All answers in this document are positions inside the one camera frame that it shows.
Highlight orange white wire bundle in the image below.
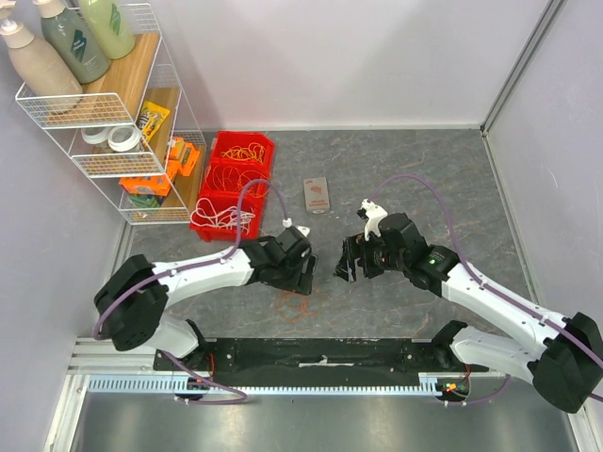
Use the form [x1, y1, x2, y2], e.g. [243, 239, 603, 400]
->
[275, 289, 317, 324]

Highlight orange wires bin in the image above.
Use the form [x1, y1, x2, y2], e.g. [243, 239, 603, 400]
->
[211, 162, 273, 199]

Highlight white wires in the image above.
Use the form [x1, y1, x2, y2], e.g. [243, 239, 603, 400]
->
[189, 197, 257, 233]

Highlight yellow orange wire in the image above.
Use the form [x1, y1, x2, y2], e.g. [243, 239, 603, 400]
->
[221, 141, 269, 163]

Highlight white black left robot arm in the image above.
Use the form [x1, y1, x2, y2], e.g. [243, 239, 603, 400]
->
[93, 225, 318, 370]

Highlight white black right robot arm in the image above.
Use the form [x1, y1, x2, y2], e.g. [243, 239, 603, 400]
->
[334, 202, 602, 413]

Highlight red plastic bin near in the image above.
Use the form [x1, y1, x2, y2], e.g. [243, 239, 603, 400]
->
[189, 191, 264, 242]

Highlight red plastic bin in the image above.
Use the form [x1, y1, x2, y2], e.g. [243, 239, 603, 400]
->
[201, 159, 270, 195]
[211, 130, 276, 168]
[189, 191, 264, 242]

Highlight red plastic bin middle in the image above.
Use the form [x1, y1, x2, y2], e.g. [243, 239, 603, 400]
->
[201, 159, 270, 195]

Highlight red plastic bin far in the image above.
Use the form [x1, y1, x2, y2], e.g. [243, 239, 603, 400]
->
[211, 130, 276, 168]

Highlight orange green small boxes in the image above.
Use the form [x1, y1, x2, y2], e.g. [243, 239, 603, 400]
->
[167, 137, 200, 177]

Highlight orange snack box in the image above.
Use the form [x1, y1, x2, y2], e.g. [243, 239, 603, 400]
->
[119, 175, 171, 197]

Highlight green packet bottom shelf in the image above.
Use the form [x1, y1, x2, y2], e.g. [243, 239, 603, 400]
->
[128, 195, 164, 209]

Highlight yellow candy bag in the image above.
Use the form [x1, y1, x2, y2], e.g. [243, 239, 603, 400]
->
[137, 100, 171, 142]

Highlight white tape roll right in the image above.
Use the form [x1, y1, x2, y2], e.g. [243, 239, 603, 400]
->
[107, 124, 141, 153]

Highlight white tape roll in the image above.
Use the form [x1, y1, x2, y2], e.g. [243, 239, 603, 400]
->
[107, 124, 141, 153]
[80, 127, 110, 147]

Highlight white tape roll left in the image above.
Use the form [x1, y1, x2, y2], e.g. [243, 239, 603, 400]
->
[80, 127, 110, 147]

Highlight light green bottle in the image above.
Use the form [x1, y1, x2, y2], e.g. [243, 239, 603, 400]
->
[79, 0, 136, 60]

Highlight beige pump bottle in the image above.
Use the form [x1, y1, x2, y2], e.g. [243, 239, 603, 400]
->
[1, 1, 83, 114]

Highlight grey green pump bottle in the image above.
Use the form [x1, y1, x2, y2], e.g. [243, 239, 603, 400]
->
[33, 0, 110, 85]

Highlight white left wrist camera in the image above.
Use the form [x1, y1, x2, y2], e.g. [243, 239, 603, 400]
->
[282, 218, 311, 237]

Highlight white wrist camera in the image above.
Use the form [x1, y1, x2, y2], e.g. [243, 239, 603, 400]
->
[357, 199, 388, 241]
[282, 218, 311, 237]

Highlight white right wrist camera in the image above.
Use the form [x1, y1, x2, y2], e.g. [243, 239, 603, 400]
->
[357, 199, 388, 241]

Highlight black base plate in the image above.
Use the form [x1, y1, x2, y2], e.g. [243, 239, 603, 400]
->
[180, 338, 465, 387]

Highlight light blue cable duct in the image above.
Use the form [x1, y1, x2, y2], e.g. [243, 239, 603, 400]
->
[87, 375, 445, 396]

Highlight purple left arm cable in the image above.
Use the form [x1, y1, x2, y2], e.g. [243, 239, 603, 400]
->
[90, 179, 289, 405]

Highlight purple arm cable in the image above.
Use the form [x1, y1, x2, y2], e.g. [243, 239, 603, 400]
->
[369, 173, 603, 407]
[90, 179, 289, 405]

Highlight white wire shelf rack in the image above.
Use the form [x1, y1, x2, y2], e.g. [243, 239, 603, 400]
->
[15, 3, 205, 225]

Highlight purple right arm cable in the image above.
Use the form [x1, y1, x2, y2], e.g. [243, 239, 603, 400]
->
[369, 173, 603, 407]

